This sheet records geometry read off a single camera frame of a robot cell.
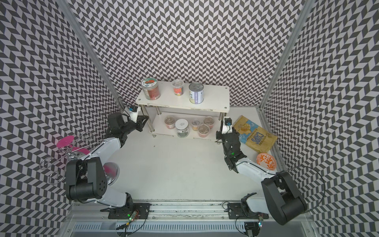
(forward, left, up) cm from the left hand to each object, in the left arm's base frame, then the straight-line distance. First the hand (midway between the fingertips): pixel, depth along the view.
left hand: (147, 117), depth 88 cm
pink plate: (-21, +33, +7) cm, 40 cm away
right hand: (-6, -45, +1) cm, 46 cm away
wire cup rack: (-29, +35, +1) cm, 46 cm away
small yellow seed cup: (+1, -29, -8) cm, 30 cm away
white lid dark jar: (-3, -21, -4) cm, 22 cm away
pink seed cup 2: (-5, -34, -7) cm, 35 cm away
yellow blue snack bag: (-2, -69, -18) cm, 71 cm away
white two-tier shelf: (+12, -13, -12) cm, 22 cm away
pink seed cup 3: (+3, -38, -8) cm, 39 cm away
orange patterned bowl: (-20, -73, -18) cm, 78 cm away
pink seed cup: (+2, -13, -7) cm, 15 cm away
